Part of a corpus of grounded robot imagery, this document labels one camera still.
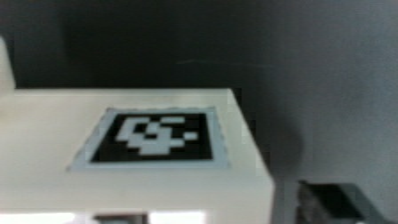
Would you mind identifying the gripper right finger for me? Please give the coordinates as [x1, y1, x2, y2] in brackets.
[295, 180, 389, 224]

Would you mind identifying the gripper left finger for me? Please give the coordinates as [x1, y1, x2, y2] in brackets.
[94, 213, 149, 224]

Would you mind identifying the white drawer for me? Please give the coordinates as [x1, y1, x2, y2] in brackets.
[0, 89, 275, 224]

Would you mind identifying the white drawer cabinet box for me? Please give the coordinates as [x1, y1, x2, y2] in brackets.
[0, 36, 16, 99]

